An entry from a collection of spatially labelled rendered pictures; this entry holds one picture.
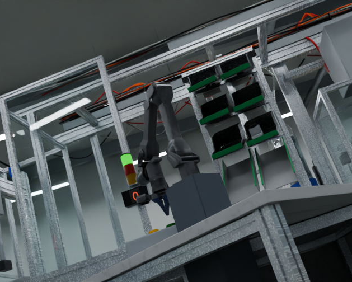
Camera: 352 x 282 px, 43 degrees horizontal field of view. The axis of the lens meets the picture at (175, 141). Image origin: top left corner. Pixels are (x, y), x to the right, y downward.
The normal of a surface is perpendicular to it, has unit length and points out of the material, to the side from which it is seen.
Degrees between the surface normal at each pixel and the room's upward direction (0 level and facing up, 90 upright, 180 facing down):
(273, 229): 90
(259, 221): 90
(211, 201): 90
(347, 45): 90
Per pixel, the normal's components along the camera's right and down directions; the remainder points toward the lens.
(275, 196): 0.63, -0.45
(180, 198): -0.72, -0.04
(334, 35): -0.22, -0.29
